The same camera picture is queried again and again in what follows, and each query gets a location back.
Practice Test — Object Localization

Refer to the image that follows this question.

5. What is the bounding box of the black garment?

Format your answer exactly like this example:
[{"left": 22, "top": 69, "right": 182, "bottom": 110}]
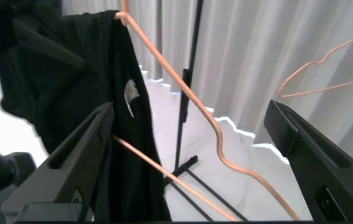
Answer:
[{"left": 0, "top": 9, "right": 172, "bottom": 222}]

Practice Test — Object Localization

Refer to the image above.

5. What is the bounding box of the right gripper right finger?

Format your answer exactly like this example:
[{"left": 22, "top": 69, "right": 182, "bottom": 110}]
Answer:
[{"left": 263, "top": 100, "right": 353, "bottom": 222}]

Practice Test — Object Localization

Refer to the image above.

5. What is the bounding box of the pink clothes hanger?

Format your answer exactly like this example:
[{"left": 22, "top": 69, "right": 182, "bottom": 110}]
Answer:
[
  {"left": 113, "top": 0, "right": 301, "bottom": 222},
  {"left": 278, "top": 28, "right": 353, "bottom": 99}
]

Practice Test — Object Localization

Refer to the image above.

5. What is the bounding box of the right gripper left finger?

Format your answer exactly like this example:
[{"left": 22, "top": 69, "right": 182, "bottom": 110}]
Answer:
[{"left": 3, "top": 101, "right": 116, "bottom": 223}]

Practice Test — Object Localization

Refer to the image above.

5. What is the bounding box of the black clothes rack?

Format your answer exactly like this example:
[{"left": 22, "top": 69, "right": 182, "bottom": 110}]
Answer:
[{"left": 162, "top": 0, "right": 249, "bottom": 222}]

